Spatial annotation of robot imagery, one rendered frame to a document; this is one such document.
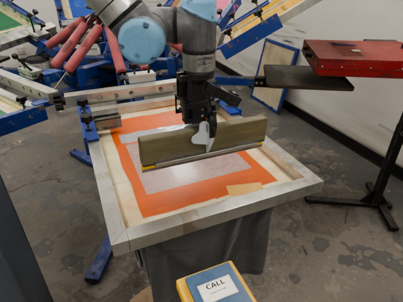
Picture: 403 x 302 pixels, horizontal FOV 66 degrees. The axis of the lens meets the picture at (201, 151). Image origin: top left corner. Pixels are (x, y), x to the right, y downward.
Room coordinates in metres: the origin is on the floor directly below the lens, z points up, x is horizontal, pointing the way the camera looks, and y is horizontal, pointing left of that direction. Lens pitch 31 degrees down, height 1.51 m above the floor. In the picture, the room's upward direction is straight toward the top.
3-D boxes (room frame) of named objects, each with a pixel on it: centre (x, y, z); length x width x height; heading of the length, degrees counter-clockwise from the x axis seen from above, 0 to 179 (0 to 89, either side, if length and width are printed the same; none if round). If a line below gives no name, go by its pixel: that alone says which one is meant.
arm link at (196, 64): (0.70, 0.00, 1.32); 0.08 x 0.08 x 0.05
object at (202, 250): (0.67, -0.03, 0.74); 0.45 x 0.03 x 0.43; 113
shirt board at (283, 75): (1.83, -0.17, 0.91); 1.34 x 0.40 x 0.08; 83
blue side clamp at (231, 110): (1.27, -0.08, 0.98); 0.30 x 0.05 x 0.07; 23
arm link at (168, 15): (0.69, 0.11, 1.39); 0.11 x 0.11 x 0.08; 1
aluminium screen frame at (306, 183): (0.94, 0.08, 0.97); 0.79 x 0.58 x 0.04; 23
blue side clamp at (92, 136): (1.05, 0.43, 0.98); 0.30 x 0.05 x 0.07; 23
